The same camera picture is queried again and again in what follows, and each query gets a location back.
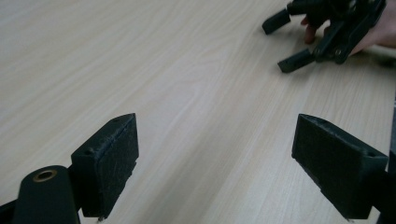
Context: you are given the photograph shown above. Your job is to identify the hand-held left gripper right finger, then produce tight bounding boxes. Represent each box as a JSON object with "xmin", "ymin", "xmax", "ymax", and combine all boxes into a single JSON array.
[{"xmin": 290, "ymin": 113, "xmax": 390, "ymax": 220}]

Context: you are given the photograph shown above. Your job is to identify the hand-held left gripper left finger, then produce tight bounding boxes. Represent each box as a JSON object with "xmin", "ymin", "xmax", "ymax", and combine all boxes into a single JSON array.
[{"xmin": 68, "ymin": 112, "xmax": 140, "ymax": 220}]

